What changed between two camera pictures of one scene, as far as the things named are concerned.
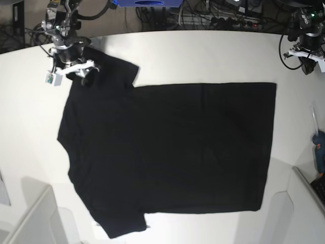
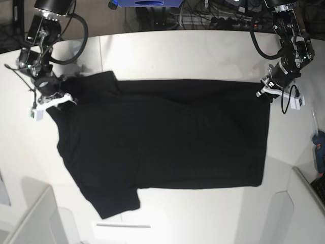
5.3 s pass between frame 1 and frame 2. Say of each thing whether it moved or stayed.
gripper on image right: moved
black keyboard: stayed
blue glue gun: stayed
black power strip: stayed
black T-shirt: moved
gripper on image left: moved
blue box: stayed
